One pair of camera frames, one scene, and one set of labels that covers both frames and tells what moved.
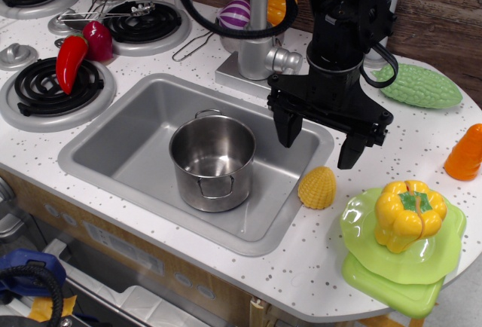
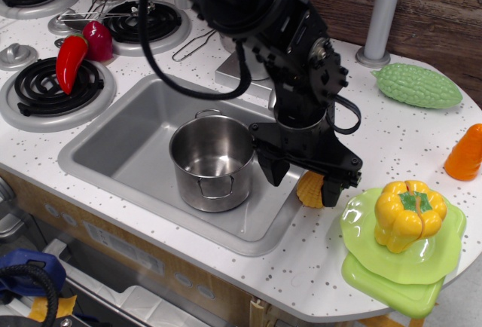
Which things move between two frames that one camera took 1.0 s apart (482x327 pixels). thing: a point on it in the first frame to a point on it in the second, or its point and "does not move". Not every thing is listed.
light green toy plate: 427,260 does not move
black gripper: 330,93 to 303,139
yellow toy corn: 317,187 does not move
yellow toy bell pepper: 407,212 does not move
